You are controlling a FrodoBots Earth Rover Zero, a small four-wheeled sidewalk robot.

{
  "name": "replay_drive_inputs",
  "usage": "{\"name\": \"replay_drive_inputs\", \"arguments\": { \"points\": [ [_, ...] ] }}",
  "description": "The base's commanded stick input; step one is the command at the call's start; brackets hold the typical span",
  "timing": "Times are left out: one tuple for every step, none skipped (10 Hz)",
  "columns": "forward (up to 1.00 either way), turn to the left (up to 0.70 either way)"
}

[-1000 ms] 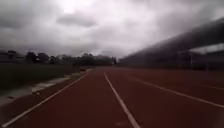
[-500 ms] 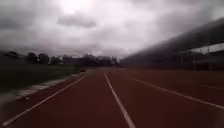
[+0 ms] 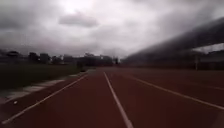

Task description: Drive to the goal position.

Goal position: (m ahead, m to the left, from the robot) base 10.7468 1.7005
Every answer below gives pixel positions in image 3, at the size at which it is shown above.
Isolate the red running track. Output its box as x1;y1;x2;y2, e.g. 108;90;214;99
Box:
0;66;224;128

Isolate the row of distant buildings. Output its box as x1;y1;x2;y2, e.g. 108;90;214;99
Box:
0;49;120;68

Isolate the roofed grandstand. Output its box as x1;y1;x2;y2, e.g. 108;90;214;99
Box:
120;16;224;71

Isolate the dark green grass field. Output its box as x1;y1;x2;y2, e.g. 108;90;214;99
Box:
0;63;84;91

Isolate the pale concrete kerb strip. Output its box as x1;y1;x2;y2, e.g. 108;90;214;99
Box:
0;69;90;106

